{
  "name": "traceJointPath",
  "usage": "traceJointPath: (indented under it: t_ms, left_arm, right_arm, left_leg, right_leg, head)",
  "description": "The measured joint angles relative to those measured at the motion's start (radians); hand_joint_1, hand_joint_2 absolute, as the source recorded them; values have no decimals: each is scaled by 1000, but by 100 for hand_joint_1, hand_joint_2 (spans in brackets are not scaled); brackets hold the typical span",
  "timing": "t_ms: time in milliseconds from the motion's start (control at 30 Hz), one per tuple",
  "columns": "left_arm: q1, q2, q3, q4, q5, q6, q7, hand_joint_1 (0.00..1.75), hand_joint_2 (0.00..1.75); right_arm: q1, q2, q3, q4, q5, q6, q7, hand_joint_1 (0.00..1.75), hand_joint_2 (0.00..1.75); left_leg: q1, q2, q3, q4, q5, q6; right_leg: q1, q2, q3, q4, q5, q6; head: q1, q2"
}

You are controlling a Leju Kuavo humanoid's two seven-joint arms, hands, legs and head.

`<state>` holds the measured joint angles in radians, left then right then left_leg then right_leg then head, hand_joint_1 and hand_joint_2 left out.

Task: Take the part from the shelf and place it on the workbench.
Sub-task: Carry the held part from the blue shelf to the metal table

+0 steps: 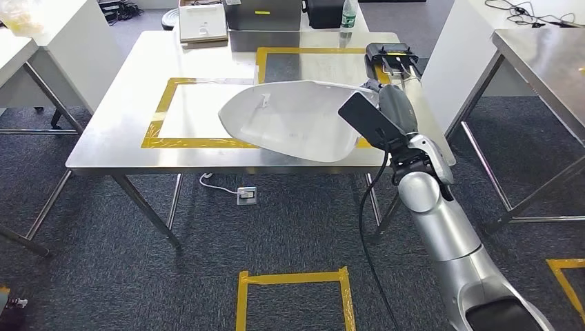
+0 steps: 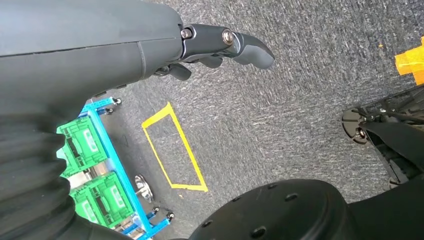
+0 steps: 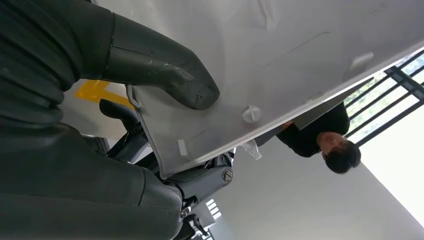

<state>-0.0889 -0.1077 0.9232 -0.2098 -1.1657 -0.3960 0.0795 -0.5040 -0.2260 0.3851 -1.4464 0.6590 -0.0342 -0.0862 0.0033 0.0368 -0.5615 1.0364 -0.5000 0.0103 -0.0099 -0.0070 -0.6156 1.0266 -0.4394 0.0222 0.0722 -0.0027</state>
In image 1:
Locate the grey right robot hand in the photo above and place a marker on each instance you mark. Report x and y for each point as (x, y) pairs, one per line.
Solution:
(397, 109)

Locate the large white shell part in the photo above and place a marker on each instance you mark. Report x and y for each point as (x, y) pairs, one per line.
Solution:
(297, 123)

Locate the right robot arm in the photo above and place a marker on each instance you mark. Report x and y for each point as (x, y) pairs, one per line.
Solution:
(448, 228)

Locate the steel workbench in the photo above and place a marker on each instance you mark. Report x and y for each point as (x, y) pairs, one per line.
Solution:
(137, 59)

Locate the black remote controller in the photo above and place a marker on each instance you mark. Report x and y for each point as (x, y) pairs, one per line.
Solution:
(391, 52)

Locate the white table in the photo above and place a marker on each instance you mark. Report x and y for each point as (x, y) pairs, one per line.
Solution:
(457, 45)
(68, 45)

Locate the clear plastic bottle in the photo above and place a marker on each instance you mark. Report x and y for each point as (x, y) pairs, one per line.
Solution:
(348, 18)

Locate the black bag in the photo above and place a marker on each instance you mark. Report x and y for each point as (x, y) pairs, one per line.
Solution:
(324, 13)

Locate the grey metal case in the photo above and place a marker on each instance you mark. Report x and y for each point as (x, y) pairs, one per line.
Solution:
(260, 20)

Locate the grey floor socket box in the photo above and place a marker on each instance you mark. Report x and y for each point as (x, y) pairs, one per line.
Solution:
(247, 196)

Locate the yellow floor tape square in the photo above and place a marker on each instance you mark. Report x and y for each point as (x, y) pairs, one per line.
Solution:
(292, 277)
(566, 263)

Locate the white carton box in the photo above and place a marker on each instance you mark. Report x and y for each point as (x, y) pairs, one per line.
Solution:
(203, 23)

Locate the round grey base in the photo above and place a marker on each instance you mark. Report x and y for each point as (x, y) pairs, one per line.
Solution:
(170, 19)

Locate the yellowish plastic bag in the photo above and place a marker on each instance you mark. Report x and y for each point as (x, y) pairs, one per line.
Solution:
(20, 18)

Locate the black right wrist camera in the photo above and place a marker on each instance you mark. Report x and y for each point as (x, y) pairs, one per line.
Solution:
(365, 121)

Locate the steel frame table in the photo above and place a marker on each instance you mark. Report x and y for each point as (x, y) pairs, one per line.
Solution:
(13, 59)
(539, 64)

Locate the steel table leg frame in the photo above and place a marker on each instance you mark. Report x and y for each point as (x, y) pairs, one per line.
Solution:
(50, 203)

